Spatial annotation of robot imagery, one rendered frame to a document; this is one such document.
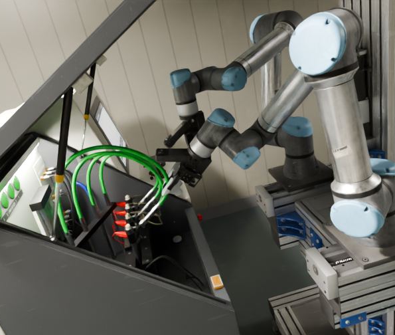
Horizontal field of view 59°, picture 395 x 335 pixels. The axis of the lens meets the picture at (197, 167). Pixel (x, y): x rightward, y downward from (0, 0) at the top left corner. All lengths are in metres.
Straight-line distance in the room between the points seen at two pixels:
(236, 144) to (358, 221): 0.38
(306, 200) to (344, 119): 0.73
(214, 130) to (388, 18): 0.56
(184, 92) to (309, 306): 1.37
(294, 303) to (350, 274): 0.99
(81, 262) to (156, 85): 2.12
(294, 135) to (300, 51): 0.67
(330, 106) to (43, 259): 0.75
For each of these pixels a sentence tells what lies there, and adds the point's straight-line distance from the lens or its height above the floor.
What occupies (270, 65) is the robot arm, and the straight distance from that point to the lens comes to 1.51.
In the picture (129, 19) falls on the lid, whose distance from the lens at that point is 0.73.
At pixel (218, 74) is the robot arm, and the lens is 1.19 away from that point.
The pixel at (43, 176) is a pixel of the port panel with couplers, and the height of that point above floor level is 1.31.
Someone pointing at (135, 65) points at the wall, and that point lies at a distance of 2.85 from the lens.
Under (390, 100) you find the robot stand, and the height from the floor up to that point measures 1.38.
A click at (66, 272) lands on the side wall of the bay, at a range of 0.94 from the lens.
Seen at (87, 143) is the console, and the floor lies 1.35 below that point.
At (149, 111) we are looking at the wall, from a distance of 2.91.
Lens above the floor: 1.72
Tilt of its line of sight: 23 degrees down
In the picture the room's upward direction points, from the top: 13 degrees counter-clockwise
